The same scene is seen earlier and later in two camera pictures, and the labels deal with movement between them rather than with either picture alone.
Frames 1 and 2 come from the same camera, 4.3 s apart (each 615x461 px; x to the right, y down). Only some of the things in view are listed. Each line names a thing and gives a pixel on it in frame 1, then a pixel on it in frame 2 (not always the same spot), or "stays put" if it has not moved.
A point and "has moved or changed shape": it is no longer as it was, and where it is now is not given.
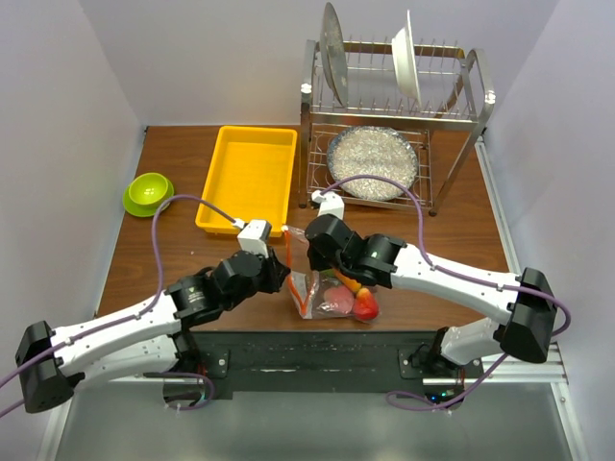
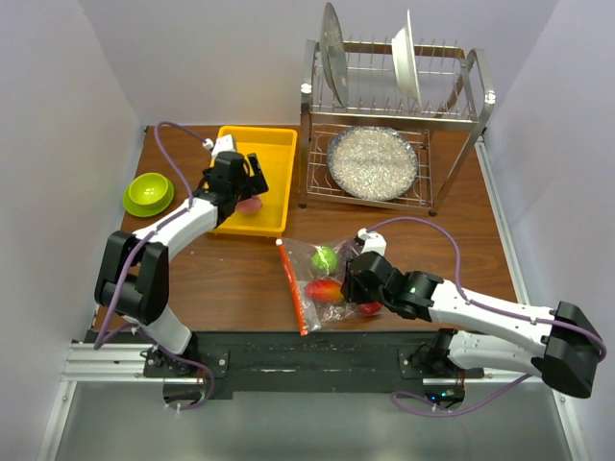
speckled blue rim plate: [372, 151] stays put
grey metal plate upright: [333, 53] stays put
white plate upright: [405, 61] stays put
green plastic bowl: [145, 192] stays put
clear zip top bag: [325, 294] has moved or changed shape
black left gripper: [276, 272] -> [254, 185]
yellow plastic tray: [249, 178] stays put
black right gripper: [314, 261] -> [351, 292]
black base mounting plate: [334, 361] stays put
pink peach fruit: [339, 298] -> [250, 206]
